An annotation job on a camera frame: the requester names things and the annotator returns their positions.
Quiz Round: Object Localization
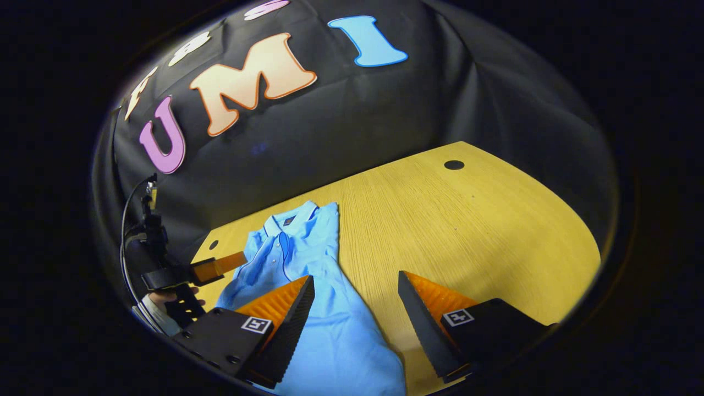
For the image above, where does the light blue T-shirt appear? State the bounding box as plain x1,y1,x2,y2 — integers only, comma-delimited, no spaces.
214,200,408,396

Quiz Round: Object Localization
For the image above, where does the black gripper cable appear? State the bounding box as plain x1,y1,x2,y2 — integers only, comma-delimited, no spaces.
119,175,158,306

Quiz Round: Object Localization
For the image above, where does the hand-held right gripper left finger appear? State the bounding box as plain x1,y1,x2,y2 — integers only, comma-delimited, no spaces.
172,275,316,390

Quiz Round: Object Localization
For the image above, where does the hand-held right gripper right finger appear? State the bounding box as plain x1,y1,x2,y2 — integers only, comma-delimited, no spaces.
397,270,556,384

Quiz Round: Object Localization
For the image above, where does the black backdrop cloth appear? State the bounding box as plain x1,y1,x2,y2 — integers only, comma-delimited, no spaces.
93,0,619,265

